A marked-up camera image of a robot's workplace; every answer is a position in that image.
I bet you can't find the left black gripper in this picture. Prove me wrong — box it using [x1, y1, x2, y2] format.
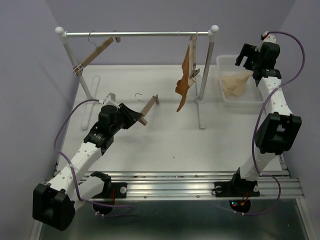
[110, 103, 142, 135]

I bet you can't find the wooden clip hanger with beige underwear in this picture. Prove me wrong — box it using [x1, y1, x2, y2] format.
[138, 94, 160, 126]

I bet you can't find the beige underwear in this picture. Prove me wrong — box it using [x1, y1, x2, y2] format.
[221, 71, 252, 97]

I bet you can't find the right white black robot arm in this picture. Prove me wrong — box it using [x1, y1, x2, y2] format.
[230, 42, 302, 195]

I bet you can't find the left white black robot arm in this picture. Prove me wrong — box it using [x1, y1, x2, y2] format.
[32, 103, 145, 231]

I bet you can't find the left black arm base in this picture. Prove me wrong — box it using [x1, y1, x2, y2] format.
[91, 180, 134, 218]

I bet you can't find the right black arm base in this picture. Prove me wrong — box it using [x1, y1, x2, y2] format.
[212, 180, 260, 214]

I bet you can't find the brown underwear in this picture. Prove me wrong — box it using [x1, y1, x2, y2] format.
[175, 43, 190, 112]

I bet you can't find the wooden hanger with brown underwear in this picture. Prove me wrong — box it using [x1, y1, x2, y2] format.
[187, 35, 200, 87]

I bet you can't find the empty wooden clip hanger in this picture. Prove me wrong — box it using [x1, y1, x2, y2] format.
[72, 36, 121, 77]

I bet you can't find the white plastic basket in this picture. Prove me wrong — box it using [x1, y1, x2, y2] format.
[216, 55, 263, 108]

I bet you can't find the white clothes rack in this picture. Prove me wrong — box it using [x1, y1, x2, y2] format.
[55, 25, 219, 129]

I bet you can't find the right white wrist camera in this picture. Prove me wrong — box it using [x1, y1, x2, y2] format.
[260, 31, 277, 46]

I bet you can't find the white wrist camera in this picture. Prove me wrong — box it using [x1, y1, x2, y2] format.
[98, 92, 119, 108]
[260, 31, 277, 46]

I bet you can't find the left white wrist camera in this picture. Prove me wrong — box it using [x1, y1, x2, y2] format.
[98, 92, 119, 108]

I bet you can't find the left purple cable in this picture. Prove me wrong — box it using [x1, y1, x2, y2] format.
[53, 99, 135, 218]

